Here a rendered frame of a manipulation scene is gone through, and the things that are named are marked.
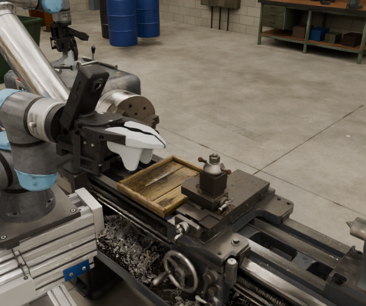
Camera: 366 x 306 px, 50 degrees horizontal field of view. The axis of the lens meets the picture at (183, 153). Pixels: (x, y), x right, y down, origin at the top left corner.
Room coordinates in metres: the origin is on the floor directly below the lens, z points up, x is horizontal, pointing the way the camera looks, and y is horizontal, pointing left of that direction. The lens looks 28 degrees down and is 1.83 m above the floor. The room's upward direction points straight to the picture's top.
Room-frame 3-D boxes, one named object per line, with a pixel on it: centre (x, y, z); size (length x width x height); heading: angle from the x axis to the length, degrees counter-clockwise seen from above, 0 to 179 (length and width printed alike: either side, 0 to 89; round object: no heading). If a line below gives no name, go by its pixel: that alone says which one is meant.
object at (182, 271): (1.07, -0.04, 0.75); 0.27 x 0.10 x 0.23; 47
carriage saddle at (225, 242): (1.22, -0.20, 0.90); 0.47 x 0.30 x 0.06; 137
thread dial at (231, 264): (0.98, -0.16, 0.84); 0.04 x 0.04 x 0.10; 47
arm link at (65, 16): (1.69, 0.50, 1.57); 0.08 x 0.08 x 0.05
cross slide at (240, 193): (1.24, -0.16, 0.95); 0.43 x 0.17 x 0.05; 137
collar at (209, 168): (1.20, -0.11, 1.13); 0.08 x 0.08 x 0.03
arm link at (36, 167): (0.68, 0.28, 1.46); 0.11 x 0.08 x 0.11; 148
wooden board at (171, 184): (1.47, 0.06, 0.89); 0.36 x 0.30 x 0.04; 137
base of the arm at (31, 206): (0.92, 0.45, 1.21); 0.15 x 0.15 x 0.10
